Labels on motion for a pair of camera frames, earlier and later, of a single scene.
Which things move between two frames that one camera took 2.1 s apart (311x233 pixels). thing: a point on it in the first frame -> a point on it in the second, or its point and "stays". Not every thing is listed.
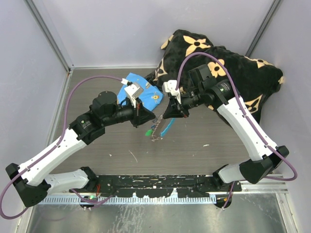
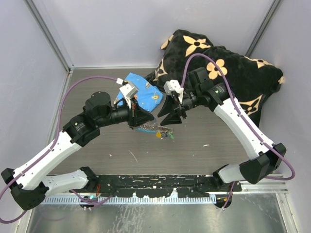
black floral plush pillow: [253, 80] stays
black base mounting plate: [152, 186] stays
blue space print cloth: [152, 96] stays
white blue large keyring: [154, 138] -> [152, 128]
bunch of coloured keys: [150, 131] -> [164, 134]
